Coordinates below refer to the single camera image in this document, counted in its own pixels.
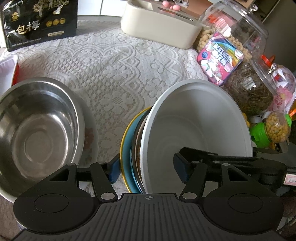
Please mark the stainless steel bowl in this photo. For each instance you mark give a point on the stainless steel bowl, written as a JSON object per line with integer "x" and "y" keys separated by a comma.
{"x": 42, "y": 129}

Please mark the blue enamel bowl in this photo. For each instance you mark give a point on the blue enamel bowl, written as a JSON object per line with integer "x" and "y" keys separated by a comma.
{"x": 128, "y": 159}

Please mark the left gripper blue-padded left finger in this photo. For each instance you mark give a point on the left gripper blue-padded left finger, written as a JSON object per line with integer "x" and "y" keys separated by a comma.
{"x": 103, "y": 176}

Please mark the pink marshmallow bag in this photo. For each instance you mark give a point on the pink marshmallow bag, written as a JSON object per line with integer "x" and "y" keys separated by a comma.
{"x": 219, "y": 58}

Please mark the green toy snack bottle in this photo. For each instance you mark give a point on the green toy snack bottle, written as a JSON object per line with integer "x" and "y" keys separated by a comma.
{"x": 275, "y": 129}

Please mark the clear glass snack jar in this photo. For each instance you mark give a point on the clear glass snack jar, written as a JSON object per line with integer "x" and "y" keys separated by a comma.
{"x": 250, "y": 84}

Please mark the black plum snack bag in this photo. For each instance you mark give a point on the black plum snack bag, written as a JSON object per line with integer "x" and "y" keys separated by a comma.
{"x": 25, "y": 23}

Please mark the cream tissue box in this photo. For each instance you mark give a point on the cream tissue box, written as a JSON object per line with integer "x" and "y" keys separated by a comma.
{"x": 151, "y": 21}

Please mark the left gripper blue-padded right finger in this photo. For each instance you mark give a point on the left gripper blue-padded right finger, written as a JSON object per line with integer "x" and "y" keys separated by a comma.
{"x": 193, "y": 174}

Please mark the white paper noodle bowl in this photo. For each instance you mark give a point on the white paper noodle bowl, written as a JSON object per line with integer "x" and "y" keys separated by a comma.
{"x": 195, "y": 114}

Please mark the pink round earmuffs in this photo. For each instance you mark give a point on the pink round earmuffs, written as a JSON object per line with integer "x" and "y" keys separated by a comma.
{"x": 169, "y": 5}

